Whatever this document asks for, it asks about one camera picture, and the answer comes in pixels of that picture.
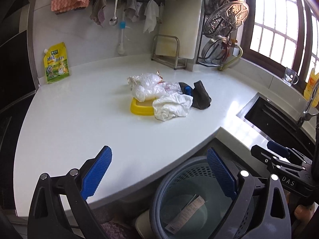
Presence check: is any black cloth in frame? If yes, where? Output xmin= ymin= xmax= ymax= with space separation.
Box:
xmin=179 ymin=80 xmax=211 ymax=110

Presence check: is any white tissue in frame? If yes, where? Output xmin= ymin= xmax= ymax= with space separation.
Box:
xmin=153 ymin=93 xmax=193 ymax=121

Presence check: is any yellow plastic lid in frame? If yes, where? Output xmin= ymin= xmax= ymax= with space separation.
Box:
xmin=130 ymin=98 xmax=154 ymax=116

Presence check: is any clear plastic bag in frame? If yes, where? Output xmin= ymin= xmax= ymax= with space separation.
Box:
xmin=128 ymin=73 xmax=182 ymax=102

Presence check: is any dark steel kitchen sink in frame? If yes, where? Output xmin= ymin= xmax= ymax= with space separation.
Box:
xmin=237 ymin=93 xmax=315 ymax=159

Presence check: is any grey perforated trash basket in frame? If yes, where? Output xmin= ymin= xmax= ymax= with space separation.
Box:
xmin=150 ymin=151 xmax=256 ymax=238

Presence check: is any steel sink faucet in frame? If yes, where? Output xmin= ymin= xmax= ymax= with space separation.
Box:
xmin=296 ymin=80 xmax=319 ymax=128

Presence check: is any purple floor mat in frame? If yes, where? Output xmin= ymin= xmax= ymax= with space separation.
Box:
xmin=101 ymin=222 xmax=129 ymax=239

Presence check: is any white paper receipt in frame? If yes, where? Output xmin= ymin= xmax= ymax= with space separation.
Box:
xmin=165 ymin=196 xmax=205 ymax=234

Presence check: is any clear glass mug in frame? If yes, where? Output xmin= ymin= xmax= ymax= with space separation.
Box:
xmin=283 ymin=68 xmax=298 ymax=86

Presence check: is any yellow oil bottle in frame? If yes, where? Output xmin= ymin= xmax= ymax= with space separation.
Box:
xmin=303 ymin=68 xmax=318 ymax=101

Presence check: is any steel cutting board rack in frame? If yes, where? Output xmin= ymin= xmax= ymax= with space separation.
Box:
xmin=151 ymin=34 xmax=187 ymax=70

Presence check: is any red white snack wrapper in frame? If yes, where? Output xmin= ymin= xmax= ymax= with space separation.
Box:
xmin=156 ymin=71 xmax=163 ymax=83

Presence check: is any glass pot lid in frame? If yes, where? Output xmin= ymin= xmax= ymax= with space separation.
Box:
xmin=201 ymin=35 xmax=228 ymax=63

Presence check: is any yellow green refill pouch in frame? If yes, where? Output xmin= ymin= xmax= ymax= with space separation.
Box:
xmin=43 ymin=42 xmax=70 ymax=84

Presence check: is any blue white bottle brush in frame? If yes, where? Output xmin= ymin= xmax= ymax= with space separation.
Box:
xmin=117 ymin=10 xmax=126 ymax=56

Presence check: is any steel steamer basket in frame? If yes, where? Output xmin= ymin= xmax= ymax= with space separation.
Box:
xmin=203 ymin=1 xmax=249 ymax=38

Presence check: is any white cutting board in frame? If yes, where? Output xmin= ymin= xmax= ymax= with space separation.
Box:
xmin=156 ymin=0 xmax=202 ymax=59

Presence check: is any grey purple hanging rag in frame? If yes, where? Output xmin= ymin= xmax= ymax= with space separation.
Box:
xmin=90 ymin=0 xmax=106 ymax=26

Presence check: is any white hanging cloth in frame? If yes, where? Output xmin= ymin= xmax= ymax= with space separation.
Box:
xmin=143 ymin=0 xmax=160 ymax=33

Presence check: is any grey hanging dishcloth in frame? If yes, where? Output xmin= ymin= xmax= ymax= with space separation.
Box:
xmin=124 ymin=0 xmax=143 ymax=22

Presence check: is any pink wavy sponge cloth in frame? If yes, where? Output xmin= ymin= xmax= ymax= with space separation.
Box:
xmin=51 ymin=0 xmax=89 ymax=13

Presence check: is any yellow green gas hose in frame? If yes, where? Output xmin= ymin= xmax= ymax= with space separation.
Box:
xmin=218 ymin=44 xmax=244 ymax=72

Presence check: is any black wire dish rack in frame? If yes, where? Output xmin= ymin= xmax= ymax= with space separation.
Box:
xmin=196 ymin=0 xmax=246 ymax=68

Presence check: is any dark red pan handle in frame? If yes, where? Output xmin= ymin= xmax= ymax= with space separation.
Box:
xmin=221 ymin=39 xmax=237 ymax=63

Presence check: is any brown window frame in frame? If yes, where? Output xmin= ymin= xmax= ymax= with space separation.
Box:
xmin=241 ymin=0 xmax=318 ymax=92

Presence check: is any white handled steel ladle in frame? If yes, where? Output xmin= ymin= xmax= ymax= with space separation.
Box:
xmin=109 ymin=0 xmax=118 ymax=26

